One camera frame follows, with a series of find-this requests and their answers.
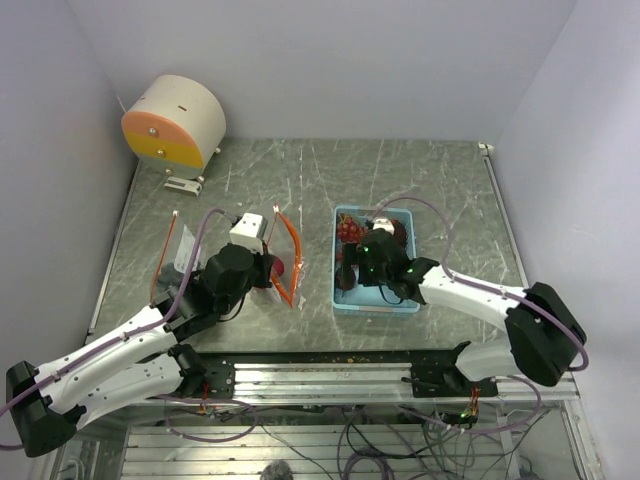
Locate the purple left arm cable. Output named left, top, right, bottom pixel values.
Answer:
left=0, top=207, right=241, bottom=449

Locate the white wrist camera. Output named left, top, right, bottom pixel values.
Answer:
left=366, top=216, right=395, bottom=234
left=229, top=213, right=268, bottom=253

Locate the magenta eggplant toy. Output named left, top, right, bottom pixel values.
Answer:
left=272, top=256, right=285, bottom=277

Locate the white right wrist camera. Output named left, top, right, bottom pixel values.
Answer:
left=366, top=216, right=395, bottom=234

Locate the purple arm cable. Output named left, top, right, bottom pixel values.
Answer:
left=0, top=207, right=241, bottom=449
left=369, top=195, right=590, bottom=434

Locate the aluminium rail base frame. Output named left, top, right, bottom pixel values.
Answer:
left=52, top=351, right=603, bottom=479

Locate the round pastel drawer cabinet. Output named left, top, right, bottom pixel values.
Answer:
left=121, top=74, right=227, bottom=180

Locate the dark red round fruit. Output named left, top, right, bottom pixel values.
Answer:
left=391, top=219, right=408, bottom=248

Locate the loose cable bundle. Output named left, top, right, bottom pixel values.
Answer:
left=164, top=394, right=541, bottom=480

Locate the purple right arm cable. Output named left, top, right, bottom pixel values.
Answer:
left=369, top=195, right=590, bottom=434

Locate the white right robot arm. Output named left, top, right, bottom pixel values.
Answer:
left=335, top=229, right=586, bottom=396

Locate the clear orange-zip bag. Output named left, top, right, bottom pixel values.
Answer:
left=251, top=204, right=303, bottom=309
left=150, top=210, right=195, bottom=300

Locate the light blue plastic basket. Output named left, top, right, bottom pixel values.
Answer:
left=332, top=205, right=421, bottom=317

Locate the pink grape bunch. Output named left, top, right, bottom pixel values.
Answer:
left=336, top=213, right=364, bottom=244

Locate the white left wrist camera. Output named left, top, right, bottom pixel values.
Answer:
left=229, top=213, right=268, bottom=253

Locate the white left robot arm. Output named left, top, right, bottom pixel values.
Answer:
left=1, top=243, right=274, bottom=458

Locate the white bracket block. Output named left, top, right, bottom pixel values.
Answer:
left=164, top=176, right=202, bottom=197

